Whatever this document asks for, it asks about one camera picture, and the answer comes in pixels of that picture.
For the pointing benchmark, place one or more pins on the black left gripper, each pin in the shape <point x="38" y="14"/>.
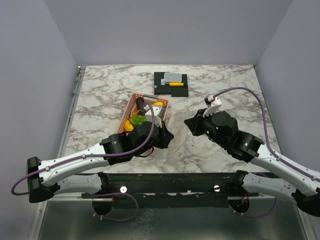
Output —
<point x="166" y="137"/>

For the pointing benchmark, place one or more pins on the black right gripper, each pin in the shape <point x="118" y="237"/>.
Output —
<point x="194" y="123"/>

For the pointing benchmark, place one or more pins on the clear polka dot zip bag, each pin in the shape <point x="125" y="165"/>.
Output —
<point x="181" y="132"/>

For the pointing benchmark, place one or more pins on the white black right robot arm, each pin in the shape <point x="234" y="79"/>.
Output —
<point x="294" y="181"/>

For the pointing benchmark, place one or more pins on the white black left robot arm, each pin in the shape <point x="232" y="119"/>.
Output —
<point x="48" y="177"/>

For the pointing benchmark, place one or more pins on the green toy grapes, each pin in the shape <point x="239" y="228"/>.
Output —
<point x="138" y="120"/>

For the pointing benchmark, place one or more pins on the yellow toy bell pepper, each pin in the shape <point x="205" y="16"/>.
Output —
<point x="159" y="104"/>

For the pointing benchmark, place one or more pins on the yellow toy lemon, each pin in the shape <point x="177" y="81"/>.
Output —
<point x="128" y="126"/>

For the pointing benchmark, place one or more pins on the dark purple toy eggplant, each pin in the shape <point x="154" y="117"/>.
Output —
<point x="140" y="106"/>

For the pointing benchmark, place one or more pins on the grey rectangular box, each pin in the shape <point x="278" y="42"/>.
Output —
<point x="171" y="77"/>

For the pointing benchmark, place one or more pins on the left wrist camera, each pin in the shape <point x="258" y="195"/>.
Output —
<point x="158" y="111"/>

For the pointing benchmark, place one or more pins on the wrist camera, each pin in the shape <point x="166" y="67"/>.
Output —
<point x="213" y="104"/>
<point x="158" y="111"/>

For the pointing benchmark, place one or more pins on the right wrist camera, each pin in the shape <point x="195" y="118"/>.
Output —
<point x="213" y="104"/>

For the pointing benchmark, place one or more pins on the yellow handled screwdriver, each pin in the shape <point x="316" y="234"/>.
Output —
<point x="179" y="84"/>

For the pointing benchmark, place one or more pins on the black metal front rail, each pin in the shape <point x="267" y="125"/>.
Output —
<point x="110" y="191"/>

